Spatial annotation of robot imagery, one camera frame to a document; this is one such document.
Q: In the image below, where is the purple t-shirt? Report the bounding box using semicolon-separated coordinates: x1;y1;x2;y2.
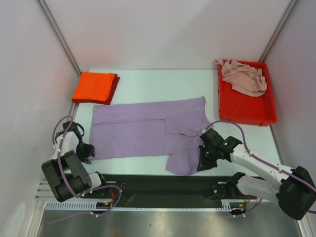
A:
89;96;210;176

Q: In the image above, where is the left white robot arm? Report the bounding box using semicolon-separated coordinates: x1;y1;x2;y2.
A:
41;121;109;202

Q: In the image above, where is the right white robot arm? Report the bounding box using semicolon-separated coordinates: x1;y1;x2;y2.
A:
198;128;316;220

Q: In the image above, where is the red plastic bin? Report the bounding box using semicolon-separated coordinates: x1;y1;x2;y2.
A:
218;61;277;126

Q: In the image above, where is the crumpled pink t-shirt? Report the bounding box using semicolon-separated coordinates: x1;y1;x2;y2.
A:
213;59;267;97

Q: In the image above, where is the folded dark red t-shirt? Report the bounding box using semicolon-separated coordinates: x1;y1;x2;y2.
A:
72;74;120;106

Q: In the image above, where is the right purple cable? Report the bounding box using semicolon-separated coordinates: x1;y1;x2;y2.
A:
202;120;316;218

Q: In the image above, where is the purple cable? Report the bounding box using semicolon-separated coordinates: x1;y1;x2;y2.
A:
202;120;316;218
48;116;123;224

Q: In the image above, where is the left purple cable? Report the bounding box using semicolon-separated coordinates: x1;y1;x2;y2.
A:
48;116;123;224

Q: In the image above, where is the aluminium frame rail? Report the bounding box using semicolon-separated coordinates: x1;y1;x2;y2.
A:
34;181;279;203

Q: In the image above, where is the white slotted cable duct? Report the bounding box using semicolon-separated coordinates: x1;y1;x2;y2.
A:
45;200;246;212

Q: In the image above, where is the right aluminium corner post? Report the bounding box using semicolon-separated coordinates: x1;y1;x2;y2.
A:
259;0;300;62

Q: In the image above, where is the aluminium corner post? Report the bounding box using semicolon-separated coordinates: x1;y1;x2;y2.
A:
36;0;81;76
259;0;300;62

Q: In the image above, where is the left aluminium corner post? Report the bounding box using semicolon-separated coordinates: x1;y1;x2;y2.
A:
36;0;81;76

